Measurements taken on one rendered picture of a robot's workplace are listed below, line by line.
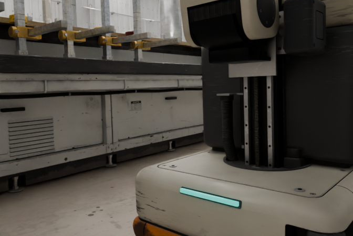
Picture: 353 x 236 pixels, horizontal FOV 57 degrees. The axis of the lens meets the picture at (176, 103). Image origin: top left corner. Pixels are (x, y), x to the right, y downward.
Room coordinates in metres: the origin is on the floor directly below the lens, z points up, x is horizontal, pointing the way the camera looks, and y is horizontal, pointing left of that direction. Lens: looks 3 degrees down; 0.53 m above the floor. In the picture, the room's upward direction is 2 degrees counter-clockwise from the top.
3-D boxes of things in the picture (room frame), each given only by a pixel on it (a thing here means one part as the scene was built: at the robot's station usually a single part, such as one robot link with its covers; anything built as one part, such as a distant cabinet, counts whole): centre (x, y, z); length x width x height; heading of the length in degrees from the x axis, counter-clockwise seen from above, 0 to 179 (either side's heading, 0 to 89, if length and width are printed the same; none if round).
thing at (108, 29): (1.69, 0.46, 0.81); 0.43 x 0.03 x 0.04; 50
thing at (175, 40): (2.08, 0.14, 0.80); 0.43 x 0.03 x 0.04; 50
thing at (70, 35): (1.74, 0.54, 0.82); 0.14 x 0.06 x 0.05; 140
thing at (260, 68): (0.89, -0.23, 0.68); 0.28 x 0.27 x 0.25; 48
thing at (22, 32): (1.55, 0.71, 0.81); 0.14 x 0.06 x 0.05; 140
